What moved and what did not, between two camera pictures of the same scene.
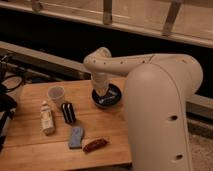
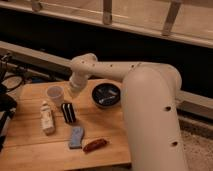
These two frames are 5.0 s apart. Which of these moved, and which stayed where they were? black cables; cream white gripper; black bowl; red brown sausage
Moved: cream white gripper
Stayed: black cables; red brown sausage; black bowl
